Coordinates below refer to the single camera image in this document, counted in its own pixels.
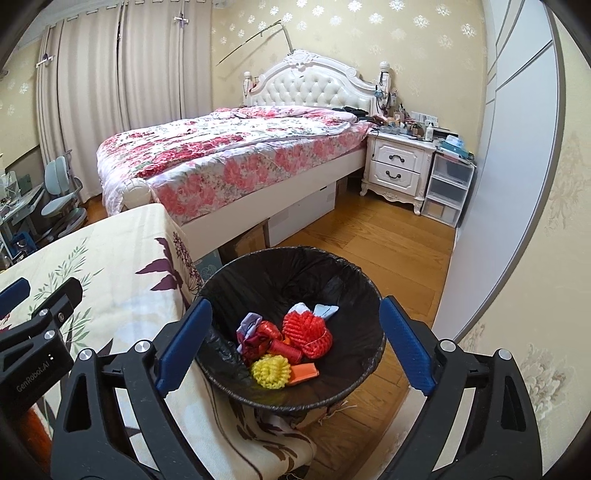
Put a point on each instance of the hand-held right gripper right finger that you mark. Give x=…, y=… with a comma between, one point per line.
x=408, y=350

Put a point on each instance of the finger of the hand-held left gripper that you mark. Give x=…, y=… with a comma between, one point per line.
x=14, y=297
x=64, y=300

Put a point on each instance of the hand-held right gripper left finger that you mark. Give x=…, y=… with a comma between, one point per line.
x=184, y=350

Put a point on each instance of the lavender cloth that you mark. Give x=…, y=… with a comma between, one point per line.
x=248, y=327

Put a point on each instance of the red plastic wrapper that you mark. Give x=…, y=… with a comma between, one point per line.
x=254, y=350

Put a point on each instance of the yellow foam net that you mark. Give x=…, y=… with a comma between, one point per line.
x=271, y=373

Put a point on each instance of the blue and white pouch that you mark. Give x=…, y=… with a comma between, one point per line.
x=327, y=313

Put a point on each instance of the red bottle with black cap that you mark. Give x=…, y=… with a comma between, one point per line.
x=286, y=351

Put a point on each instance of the red foam net bundle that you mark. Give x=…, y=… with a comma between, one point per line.
x=307, y=337

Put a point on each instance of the orange wrapper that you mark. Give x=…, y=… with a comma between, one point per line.
x=304, y=374

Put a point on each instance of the wastebasket with black bag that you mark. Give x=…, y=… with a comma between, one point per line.
x=277, y=281

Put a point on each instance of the floral printed tablecloth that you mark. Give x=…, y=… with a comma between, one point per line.
x=115, y=258

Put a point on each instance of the grey study desk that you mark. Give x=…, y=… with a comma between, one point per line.
x=18, y=210

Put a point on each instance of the cardboard box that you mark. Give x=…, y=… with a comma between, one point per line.
x=247, y=242

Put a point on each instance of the light blue office chair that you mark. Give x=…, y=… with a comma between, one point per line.
x=60, y=170

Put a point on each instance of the clear plastic drawer unit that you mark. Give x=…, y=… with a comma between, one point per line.
x=448, y=184

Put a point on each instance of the white under-bed box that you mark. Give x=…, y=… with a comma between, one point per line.
x=304, y=212

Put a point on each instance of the white nightstand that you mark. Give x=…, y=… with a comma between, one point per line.
x=397, y=161

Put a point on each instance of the white wardrobe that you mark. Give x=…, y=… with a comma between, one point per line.
x=508, y=184

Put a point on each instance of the pink floral quilt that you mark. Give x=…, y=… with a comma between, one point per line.
x=231, y=152

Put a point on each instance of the light blue box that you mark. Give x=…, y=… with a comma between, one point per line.
x=455, y=147

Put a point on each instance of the beige curtain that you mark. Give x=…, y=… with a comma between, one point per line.
x=83, y=92
x=166, y=69

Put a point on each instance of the pile of small toiletries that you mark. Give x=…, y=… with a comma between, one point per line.
x=406, y=124

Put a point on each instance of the white upholstered bed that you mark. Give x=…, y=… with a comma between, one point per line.
x=300, y=87

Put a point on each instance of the metal canopy rod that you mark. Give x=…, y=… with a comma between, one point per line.
x=289, y=44

